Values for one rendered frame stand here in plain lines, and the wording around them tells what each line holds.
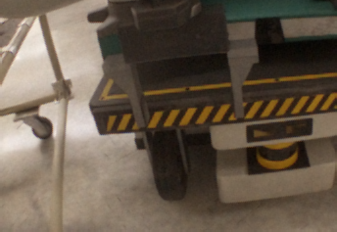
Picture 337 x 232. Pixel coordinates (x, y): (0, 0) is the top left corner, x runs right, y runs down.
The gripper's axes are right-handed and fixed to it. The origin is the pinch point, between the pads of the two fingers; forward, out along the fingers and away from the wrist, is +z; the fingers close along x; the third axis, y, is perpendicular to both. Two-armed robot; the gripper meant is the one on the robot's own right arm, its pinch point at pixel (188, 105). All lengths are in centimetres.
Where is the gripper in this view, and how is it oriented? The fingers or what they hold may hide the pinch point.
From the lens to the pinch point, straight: 52.4
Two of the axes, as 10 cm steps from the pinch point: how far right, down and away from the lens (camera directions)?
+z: 1.7, 8.5, 4.9
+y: 0.9, -5.1, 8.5
